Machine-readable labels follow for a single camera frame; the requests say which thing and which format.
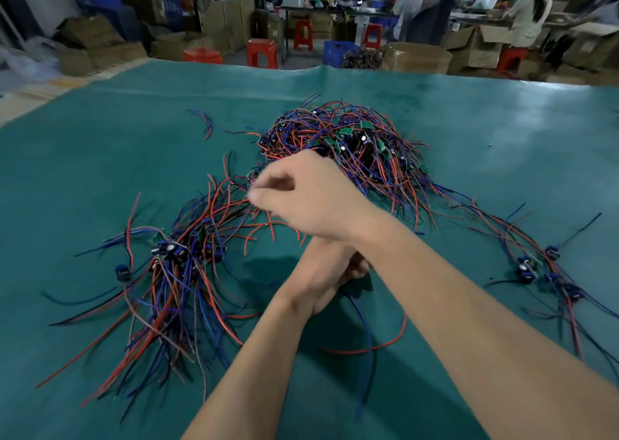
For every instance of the person's left hand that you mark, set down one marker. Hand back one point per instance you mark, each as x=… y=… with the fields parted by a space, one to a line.
x=317 y=272

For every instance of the person's right hand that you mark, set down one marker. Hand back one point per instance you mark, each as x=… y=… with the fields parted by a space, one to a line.
x=319 y=197

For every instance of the person's right fingers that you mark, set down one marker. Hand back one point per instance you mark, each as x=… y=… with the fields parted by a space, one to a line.
x=271 y=185

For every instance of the person's left fingers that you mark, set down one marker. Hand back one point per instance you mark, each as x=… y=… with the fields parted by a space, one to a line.
x=353 y=266

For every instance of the person's right forearm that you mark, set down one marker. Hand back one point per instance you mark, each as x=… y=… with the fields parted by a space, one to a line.
x=474 y=338

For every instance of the person's left forearm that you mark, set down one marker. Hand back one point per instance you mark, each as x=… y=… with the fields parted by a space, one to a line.
x=251 y=376

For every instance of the red plastic stool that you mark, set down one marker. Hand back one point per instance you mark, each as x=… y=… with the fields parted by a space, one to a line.
x=261 y=52
x=373 y=35
x=511 y=57
x=203 y=56
x=303 y=34

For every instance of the blue plastic crate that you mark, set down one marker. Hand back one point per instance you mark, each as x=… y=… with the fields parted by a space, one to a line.
x=338 y=52

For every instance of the low brown cardboard box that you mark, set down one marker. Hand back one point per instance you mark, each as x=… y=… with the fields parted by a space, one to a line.
x=179 y=45

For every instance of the tall brown cardboard box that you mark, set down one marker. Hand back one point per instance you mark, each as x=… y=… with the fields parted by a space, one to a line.
x=227 y=21

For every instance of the green table mat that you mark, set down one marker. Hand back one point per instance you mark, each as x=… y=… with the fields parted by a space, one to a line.
x=87 y=173

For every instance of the closed brown cardboard box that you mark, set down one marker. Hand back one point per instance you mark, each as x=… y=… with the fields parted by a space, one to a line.
x=416 y=58

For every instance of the long brown cardboard box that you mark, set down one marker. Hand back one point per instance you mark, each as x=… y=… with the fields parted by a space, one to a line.
x=101 y=58

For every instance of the flat brown cardboard box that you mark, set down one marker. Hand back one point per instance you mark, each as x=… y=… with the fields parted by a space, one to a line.
x=89 y=31

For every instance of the open brown cardboard box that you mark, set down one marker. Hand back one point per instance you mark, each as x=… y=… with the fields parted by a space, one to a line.
x=476 y=47

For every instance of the large brown cardboard box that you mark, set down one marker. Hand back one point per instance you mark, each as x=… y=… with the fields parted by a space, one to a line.
x=592 y=45

